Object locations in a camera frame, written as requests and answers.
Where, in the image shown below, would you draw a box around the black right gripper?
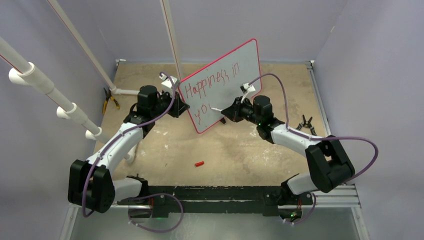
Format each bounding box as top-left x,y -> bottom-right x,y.
222,96 -> 262,126

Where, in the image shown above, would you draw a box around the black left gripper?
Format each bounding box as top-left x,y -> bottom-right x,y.
151,89 -> 189,119

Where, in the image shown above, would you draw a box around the red whiteboard marker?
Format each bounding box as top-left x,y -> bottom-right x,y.
210,107 -> 222,112

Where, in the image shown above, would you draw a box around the red framed whiteboard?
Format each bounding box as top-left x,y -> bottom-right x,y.
178,38 -> 262,134

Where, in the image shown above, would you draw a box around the red marker cap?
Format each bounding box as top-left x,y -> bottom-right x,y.
194,161 -> 205,167

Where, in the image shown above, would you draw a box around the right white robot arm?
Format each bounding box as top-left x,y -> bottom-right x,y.
220,95 -> 356,205

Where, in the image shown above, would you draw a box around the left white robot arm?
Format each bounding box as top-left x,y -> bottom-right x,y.
67,85 -> 189,213

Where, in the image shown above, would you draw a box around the black spring clamp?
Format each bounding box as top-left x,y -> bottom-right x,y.
296,114 -> 317,136

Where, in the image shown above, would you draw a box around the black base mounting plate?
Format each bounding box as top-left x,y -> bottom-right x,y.
147,185 -> 286,219

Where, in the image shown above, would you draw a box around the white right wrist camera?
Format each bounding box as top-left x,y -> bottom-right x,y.
240,82 -> 256,104

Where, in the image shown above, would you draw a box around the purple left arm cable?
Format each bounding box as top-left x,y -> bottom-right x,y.
81,71 -> 176,219

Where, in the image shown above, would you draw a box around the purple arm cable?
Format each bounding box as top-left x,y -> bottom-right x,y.
248,72 -> 380,181
81,71 -> 176,219

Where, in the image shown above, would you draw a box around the yellow handled pliers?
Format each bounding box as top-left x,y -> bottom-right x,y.
102,88 -> 121,115

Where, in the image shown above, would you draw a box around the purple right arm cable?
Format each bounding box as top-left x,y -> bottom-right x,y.
248,72 -> 380,181

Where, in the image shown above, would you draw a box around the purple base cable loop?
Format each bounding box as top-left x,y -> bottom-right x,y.
127,192 -> 185,234

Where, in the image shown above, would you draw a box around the white pvc pipe frame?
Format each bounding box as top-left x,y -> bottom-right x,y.
0,0 -> 184,165

